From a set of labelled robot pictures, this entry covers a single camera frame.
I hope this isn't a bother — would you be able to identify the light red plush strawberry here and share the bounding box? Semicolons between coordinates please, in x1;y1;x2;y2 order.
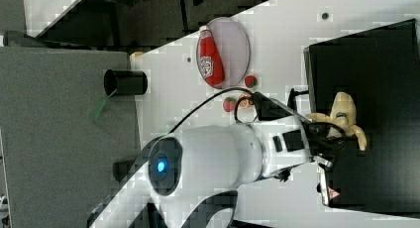
223;97;237;112

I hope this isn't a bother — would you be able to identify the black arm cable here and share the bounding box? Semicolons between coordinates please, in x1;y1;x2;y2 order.
167;86;260;134

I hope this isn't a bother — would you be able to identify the black cylindrical cup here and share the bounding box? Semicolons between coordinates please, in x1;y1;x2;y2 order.
103;69;148;96

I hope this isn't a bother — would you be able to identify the black toaster oven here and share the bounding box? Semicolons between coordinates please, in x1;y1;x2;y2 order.
304;19;420;217

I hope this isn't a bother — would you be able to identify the plush orange slice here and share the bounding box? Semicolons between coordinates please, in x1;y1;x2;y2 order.
238;93;254;109

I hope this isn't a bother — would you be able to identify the red plush ketchup bottle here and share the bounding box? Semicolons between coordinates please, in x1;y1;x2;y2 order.
198;26;225;87

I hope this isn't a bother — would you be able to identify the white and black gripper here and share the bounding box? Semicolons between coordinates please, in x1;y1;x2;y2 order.
253;90;348;182

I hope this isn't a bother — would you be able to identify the black oven door handle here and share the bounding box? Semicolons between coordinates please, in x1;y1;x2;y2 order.
287;88;309;110

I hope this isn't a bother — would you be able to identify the yellow plush peeled banana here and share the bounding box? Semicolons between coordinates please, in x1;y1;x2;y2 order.
305;91;368;151

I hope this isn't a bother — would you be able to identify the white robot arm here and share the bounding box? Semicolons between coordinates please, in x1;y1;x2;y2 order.
86;92;337;228

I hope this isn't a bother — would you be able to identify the dark red plush strawberry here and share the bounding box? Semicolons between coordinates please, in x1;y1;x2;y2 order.
245;75;258;88

